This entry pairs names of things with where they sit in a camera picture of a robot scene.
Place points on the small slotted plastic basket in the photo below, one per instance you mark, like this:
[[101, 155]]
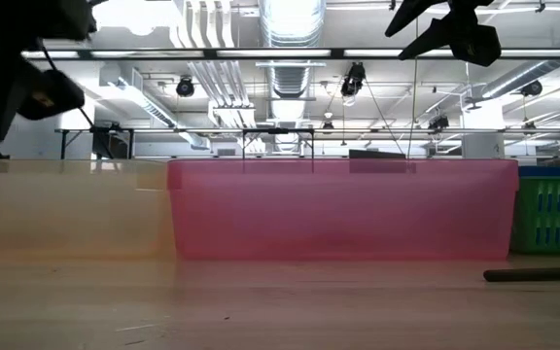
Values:
[[552, 214]]

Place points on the pink translucent plastic bin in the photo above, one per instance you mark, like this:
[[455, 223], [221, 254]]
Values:
[[338, 214]]

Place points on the white ceiling pipes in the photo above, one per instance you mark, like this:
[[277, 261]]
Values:
[[221, 87]]

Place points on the orange translucent plastic bin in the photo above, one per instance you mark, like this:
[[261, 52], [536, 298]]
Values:
[[66, 209]]

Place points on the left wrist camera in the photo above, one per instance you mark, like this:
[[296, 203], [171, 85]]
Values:
[[51, 94]]

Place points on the overhead crossbar with light strips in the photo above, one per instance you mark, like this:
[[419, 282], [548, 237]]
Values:
[[270, 52]]

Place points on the round silver ceiling duct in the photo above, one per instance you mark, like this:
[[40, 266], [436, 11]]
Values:
[[290, 87]]

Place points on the slanted silver ceiling duct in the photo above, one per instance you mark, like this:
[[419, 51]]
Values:
[[518, 75]]

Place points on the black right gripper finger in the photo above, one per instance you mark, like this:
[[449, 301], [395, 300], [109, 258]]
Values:
[[416, 14], [477, 44]]

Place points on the black ceiling spotlight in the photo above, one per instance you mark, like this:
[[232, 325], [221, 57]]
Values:
[[532, 88], [353, 80], [185, 87], [439, 122]]

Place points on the flat dark box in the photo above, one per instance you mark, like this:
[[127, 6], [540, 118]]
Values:
[[377, 154]]

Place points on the table with black box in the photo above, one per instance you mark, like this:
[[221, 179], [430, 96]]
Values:
[[110, 146]]

